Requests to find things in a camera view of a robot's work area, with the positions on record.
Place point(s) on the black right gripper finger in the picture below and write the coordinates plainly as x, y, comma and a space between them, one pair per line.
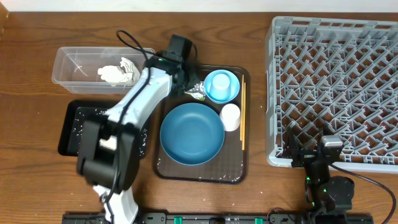
325, 130
291, 149

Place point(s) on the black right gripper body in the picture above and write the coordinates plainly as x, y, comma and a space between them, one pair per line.
304, 157

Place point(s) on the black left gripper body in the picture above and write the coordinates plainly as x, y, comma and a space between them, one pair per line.
180, 90

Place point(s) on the yellow foil snack wrapper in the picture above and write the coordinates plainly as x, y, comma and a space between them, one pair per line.
197, 92

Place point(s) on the white cup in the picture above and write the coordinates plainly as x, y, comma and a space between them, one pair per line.
230, 116

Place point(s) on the white paper napkin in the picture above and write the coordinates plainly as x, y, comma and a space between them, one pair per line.
125, 74

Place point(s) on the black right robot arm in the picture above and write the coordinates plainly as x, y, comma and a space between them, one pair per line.
331, 196

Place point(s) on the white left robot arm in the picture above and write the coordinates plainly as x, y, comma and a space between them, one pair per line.
108, 157

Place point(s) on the grey dishwasher rack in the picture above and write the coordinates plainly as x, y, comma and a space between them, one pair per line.
335, 74

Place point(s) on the black waste tray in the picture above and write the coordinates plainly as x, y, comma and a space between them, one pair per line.
77, 111

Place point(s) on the light blue cup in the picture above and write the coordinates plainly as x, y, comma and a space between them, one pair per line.
220, 87

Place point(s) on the light blue small bowl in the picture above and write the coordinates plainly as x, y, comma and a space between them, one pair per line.
234, 85

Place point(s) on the left wooden chopstick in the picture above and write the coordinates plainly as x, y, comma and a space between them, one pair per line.
241, 105

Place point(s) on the wooden chopstick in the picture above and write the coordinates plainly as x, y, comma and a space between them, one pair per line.
241, 105
244, 116

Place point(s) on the right wooden chopstick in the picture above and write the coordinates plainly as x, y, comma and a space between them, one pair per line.
244, 116

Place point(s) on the large blue plate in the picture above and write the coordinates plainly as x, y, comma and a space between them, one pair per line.
192, 134

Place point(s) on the dark brown serving tray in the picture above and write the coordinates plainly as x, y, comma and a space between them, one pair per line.
229, 165

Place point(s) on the pile of white rice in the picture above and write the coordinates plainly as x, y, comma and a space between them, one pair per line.
108, 144

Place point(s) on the clear plastic bin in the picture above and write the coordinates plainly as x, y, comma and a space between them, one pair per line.
76, 68

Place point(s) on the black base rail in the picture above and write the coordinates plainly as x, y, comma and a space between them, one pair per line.
273, 218

